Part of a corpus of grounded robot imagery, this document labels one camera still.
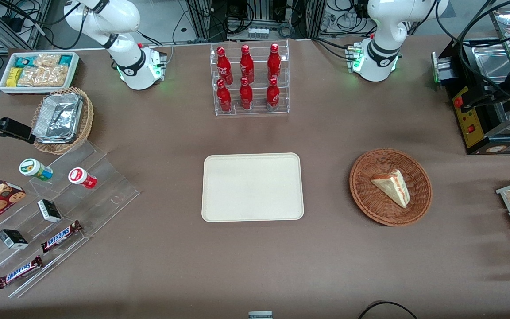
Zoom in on triangular sandwich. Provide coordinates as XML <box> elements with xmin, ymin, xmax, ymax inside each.
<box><xmin>371</xmin><ymin>170</ymin><xmax>411</xmax><ymax>209</ymax></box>

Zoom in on tan wicker basket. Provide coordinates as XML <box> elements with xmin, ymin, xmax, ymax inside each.
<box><xmin>31</xmin><ymin>87</ymin><xmax>94</xmax><ymax>155</ymax></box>

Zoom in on cream rectangular plastic tray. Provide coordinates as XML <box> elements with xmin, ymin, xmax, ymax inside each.
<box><xmin>201</xmin><ymin>152</ymin><xmax>305</xmax><ymax>222</ymax></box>

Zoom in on brown round wicker basket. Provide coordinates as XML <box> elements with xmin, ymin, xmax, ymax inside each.
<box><xmin>349</xmin><ymin>148</ymin><xmax>433</xmax><ymax>227</ymax></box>

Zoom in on stacked aluminium foil trays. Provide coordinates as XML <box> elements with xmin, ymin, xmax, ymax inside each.
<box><xmin>32</xmin><ymin>93</ymin><xmax>84</xmax><ymax>144</ymax></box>

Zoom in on green lid snack cup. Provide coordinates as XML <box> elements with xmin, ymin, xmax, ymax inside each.
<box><xmin>19</xmin><ymin>158</ymin><xmax>54</xmax><ymax>182</ymax></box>

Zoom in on yellow snack packet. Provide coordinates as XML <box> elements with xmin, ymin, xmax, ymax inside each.
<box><xmin>6</xmin><ymin>67</ymin><xmax>23</xmax><ymax>87</ymax></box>

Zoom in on large clear cookie bag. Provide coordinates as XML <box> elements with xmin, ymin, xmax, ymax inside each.
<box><xmin>17</xmin><ymin>66</ymin><xmax>69</xmax><ymax>87</ymax></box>

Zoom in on small clear cookie bag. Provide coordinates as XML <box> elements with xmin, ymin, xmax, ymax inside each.
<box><xmin>34</xmin><ymin>54</ymin><xmax>61</xmax><ymax>68</ymax></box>

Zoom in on white rectangular snack bin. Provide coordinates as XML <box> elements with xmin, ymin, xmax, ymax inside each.
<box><xmin>0</xmin><ymin>51</ymin><xmax>80</xmax><ymax>95</ymax></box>

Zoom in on red lid snack cup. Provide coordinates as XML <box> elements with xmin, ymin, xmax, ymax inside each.
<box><xmin>68</xmin><ymin>167</ymin><xmax>97</xmax><ymax>190</ymax></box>

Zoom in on small black carton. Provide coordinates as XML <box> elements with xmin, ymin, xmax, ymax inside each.
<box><xmin>0</xmin><ymin>229</ymin><xmax>29</xmax><ymax>250</ymax></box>
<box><xmin>37</xmin><ymin>199</ymin><xmax>62</xmax><ymax>223</ymax></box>

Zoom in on clear acrylic stepped display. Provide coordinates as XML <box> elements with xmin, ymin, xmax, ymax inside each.
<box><xmin>0</xmin><ymin>140</ymin><xmax>140</xmax><ymax>298</ymax></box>

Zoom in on Snickers chocolate bar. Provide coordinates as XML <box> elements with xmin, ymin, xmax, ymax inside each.
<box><xmin>0</xmin><ymin>255</ymin><xmax>44</xmax><ymax>289</ymax></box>
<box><xmin>41</xmin><ymin>220</ymin><xmax>83</xmax><ymax>253</ymax></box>

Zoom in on red cola bottle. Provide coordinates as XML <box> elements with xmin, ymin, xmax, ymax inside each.
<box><xmin>267</xmin><ymin>77</ymin><xmax>280</xmax><ymax>111</ymax></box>
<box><xmin>267</xmin><ymin>43</ymin><xmax>281</xmax><ymax>81</ymax></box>
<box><xmin>240</xmin><ymin>77</ymin><xmax>254</xmax><ymax>110</ymax></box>
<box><xmin>216</xmin><ymin>47</ymin><xmax>232</xmax><ymax>85</ymax></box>
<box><xmin>217</xmin><ymin>79</ymin><xmax>232</xmax><ymax>112</ymax></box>
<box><xmin>240</xmin><ymin>44</ymin><xmax>255</xmax><ymax>84</ymax></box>

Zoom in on clear acrylic bottle rack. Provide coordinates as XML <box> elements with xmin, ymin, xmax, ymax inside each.
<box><xmin>210</xmin><ymin>40</ymin><xmax>290</xmax><ymax>117</ymax></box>

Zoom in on black hot food warmer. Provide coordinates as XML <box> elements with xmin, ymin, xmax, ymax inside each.
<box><xmin>431</xmin><ymin>0</ymin><xmax>510</xmax><ymax>156</ymax></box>

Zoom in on steel warmer pan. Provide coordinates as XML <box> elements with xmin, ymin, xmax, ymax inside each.
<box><xmin>471</xmin><ymin>44</ymin><xmax>510</xmax><ymax>84</ymax></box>

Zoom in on black floor cable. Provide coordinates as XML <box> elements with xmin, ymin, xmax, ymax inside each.
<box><xmin>358</xmin><ymin>301</ymin><xmax>418</xmax><ymax>319</ymax></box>

